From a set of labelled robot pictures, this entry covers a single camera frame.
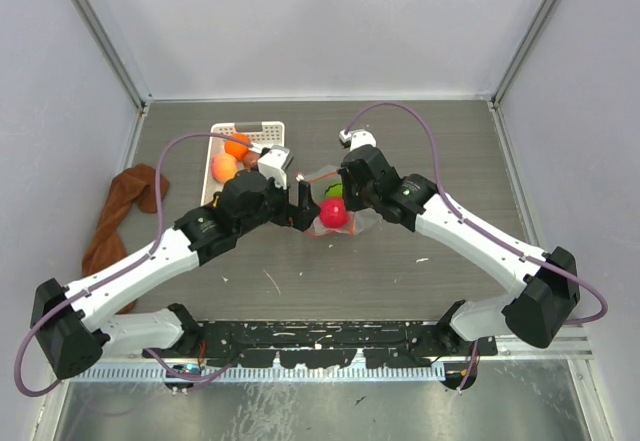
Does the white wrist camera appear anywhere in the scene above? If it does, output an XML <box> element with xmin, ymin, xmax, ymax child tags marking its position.
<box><xmin>257</xmin><ymin>145</ymin><xmax>293</xmax><ymax>189</ymax></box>
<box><xmin>339</xmin><ymin>129</ymin><xmax>377</xmax><ymax>151</ymax></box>

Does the peach fruit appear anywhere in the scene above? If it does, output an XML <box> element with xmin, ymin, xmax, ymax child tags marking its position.
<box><xmin>211</xmin><ymin>152</ymin><xmax>238</xmax><ymax>183</ymax></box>

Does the clear orange zip bag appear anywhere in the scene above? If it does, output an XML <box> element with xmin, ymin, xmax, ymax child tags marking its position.
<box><xmin>296</xmin><ymin>165</ymin><xmax>381</xmax><ymax>237</ymax></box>

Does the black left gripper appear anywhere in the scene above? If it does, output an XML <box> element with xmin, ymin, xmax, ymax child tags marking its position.
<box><xmin>236</xmin><ymin>172</ymin><xmax>319</xmax><ymax>237</ymax></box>

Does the green striped ball fruit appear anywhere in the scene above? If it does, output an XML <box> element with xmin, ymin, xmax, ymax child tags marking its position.
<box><xmin>324</xmin><ymin>182</ymin><xmax>344</xmax><ymax>198</ymax></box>

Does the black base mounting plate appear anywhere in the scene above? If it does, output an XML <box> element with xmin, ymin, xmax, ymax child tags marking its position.
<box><xmin>156</xmin><ymin>321</ymin><xmax>472</xmax><ymax>369</ymax></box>

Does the aluminium frame post right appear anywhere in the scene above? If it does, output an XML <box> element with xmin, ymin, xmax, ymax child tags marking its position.
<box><xmin>491</xmin><ymin>0</ymin><xmax>561</xmax><ymax>108</ymax></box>

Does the slotted cable duct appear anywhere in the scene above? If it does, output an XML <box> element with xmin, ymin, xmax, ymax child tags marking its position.
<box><xmin>72</xmin><ymin>362</ymin><xmax>446</xmax><ymax>383</ymax></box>

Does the brown cloth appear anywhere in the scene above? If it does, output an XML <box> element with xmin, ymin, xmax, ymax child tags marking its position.
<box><xmin>81</xmin><ymin>162</ymin><xmax>170</xmax><ymax>315</ymax></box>

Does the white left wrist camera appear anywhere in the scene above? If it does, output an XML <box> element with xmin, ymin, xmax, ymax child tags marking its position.
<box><xmin>257</xmin><ymin>145</ymin><xmax>293</xmax><ymax>189</ymax></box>

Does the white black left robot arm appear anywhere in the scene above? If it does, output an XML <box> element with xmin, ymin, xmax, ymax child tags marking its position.
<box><xmin>31</xmin><ymin>171</ymin><xmax>320</xmax><ymax>380</ymax></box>

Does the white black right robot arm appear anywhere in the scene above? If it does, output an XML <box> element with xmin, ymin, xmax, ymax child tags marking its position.
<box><xmin>339</xmin><ymin>145</ymin><xmax>580</xmax><ymax>355</ymax></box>

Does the orange fruit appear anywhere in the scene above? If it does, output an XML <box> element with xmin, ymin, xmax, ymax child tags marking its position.
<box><xmin>224</xmin><ymin>132</ymin><xmax>251</xmax><ymax>161</ymax></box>

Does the aluminium frame post left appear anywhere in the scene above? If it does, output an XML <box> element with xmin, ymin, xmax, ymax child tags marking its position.
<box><xmin>72</xmin><ymin>0</ymin><xmax>152</xmax><ymax>111</ymax></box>

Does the red apple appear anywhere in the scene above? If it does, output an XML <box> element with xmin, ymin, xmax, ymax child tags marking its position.
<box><xmin>319</xmin><ymin>197</ymin><xmax>349</xmax><ymax>229</ymax></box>

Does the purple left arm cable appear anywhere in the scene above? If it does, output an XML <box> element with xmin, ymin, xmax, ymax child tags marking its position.
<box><xmin>13</xmin><ymin>132</ymin><xmax>261</xmax><ymax>398</ymax></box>

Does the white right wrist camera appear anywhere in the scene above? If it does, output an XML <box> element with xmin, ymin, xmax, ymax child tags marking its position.
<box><xmin>339</xmin><ymin>129</ymin><xmax>377</xmax><ymax>151</ymax></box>

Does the brown kiwi fruit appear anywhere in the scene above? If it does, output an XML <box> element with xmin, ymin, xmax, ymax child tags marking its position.
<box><xmin>242</xmin><ymin>151</ymin><xmax>260</xmax><ymax>170</ymax></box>

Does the aluminium frame post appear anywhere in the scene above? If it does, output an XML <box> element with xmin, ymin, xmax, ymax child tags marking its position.
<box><xmin>491</xmin><ymin>0</ymin><xmax>561</xmax><ymax>108</ymax></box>
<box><xmin>72</xmin><ymin>0</ymin><xmax>152</xmax><ymax>111</ymax></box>

